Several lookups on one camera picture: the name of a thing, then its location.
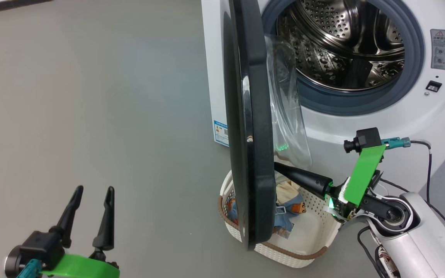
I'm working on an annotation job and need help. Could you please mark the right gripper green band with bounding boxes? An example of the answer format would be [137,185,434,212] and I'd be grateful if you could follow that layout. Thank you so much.
[274,144,387,223]

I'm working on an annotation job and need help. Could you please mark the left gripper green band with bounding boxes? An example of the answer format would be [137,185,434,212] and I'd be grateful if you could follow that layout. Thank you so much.
[40,185,121,278]

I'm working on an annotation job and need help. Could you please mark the cream and blue garment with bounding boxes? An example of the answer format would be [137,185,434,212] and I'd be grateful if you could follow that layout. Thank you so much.
[275,173,301,205]

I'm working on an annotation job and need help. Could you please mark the blue garment with orange print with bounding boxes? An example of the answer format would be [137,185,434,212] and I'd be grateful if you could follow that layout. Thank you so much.
[226,192,307,234]

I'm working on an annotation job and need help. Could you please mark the round black glass washer door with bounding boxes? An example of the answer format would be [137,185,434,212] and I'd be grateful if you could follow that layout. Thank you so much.
[222,0,313,251]

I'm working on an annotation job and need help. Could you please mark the white front-load washing machine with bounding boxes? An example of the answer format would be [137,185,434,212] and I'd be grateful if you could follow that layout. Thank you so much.
[201,0,445,193]

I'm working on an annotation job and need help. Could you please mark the grey rubber door gasket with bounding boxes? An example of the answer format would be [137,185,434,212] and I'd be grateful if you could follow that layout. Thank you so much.
[261,0,426,116]

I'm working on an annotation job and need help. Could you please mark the stainless steel washing machine drum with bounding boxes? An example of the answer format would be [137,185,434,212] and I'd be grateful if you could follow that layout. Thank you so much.
[277,0,405,92]

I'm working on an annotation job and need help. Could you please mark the cream perforated laundry basket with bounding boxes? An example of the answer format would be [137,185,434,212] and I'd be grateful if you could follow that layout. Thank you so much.
[218,170,342,269]

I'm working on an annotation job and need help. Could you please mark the paper basket product sticker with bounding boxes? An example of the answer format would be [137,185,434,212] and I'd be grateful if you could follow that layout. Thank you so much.
[275,222,294,240]

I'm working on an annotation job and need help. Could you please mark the blue energy label sticker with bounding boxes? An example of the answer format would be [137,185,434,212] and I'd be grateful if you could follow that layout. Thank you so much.
[213,120,229,146]

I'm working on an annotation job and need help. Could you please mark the grey warning label sticker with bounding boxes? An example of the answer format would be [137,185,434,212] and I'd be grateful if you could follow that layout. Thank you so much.
[430,29,445,70]

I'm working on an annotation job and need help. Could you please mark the teal left camera connector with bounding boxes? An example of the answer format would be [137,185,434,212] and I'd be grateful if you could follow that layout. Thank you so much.
[16,259,44,278]

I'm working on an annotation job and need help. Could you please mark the teal camera connector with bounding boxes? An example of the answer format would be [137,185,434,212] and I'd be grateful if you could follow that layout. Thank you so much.
[381,137,411,150]
[16,259,44,278]

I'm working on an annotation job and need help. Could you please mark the teal right camera connector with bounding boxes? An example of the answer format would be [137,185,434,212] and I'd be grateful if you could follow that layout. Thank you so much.
[381,137,411,150]

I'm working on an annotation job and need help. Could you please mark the thin black cable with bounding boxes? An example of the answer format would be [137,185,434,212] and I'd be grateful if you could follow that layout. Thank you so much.
[410,140,445,249]

